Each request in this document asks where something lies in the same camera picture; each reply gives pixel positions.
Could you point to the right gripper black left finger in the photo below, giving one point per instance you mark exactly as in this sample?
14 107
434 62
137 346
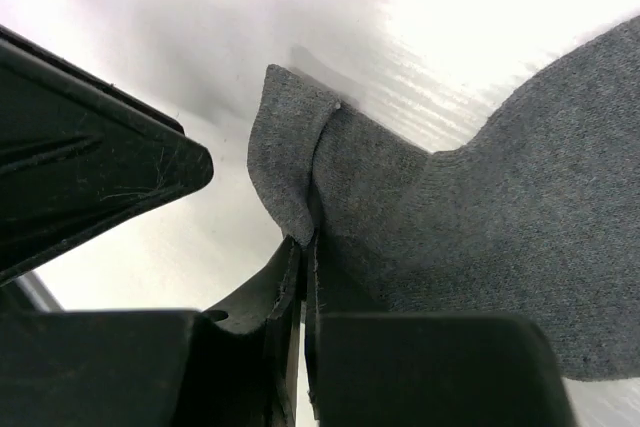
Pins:
243 365

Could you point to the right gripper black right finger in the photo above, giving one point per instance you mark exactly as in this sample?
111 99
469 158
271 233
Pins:
349 347

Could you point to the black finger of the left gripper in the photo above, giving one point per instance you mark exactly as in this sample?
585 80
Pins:
79 157

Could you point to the grey sock pair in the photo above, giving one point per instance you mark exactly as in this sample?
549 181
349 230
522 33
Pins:
537 215

